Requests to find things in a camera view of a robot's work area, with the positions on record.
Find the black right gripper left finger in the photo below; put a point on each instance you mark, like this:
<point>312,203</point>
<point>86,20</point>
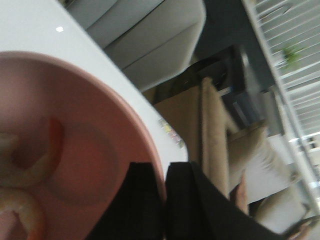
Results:
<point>136,212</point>

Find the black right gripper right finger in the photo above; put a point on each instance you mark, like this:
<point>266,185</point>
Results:
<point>197,210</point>

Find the cooked shrimp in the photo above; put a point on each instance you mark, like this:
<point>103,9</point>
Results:
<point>28,209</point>
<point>13,176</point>

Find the beige office chair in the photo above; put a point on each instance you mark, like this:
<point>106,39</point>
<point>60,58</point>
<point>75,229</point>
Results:
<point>229,152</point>

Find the pink bowl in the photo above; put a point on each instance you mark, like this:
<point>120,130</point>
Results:
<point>102,136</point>

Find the right grey upholstered chair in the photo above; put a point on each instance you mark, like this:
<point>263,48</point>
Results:
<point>150,41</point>

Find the grey counter with white top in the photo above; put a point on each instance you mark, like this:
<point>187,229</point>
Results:
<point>282,41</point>

